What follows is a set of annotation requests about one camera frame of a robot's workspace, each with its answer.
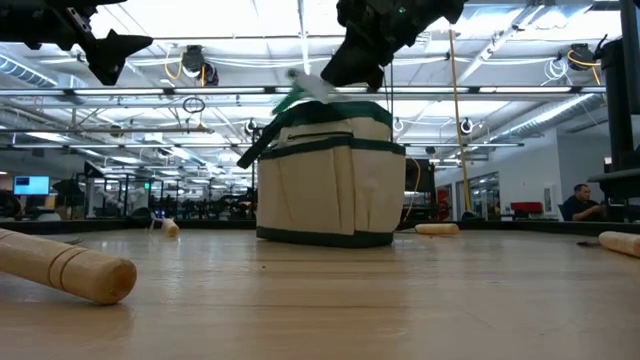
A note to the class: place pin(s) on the green spray bottle white trigger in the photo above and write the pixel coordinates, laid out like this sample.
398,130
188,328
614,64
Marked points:
312,86

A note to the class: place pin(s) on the beige green canvas gardening bag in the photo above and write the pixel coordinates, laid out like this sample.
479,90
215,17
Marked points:
330,190

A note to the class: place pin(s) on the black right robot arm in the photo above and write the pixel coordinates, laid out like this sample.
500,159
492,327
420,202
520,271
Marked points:
620,100

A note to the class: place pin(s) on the black cabinet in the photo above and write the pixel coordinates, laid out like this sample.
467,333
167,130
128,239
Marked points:
422,190

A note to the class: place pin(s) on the black background workstation frames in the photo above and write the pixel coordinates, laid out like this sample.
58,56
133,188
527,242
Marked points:
125,200

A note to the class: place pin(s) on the blue lit computer monitor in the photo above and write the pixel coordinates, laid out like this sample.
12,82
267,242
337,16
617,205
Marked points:
31,185

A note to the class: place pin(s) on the red box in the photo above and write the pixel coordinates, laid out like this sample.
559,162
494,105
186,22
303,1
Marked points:
527,208

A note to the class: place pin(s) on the long ceiling light rail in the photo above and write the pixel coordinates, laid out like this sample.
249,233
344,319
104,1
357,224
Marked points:
225,90

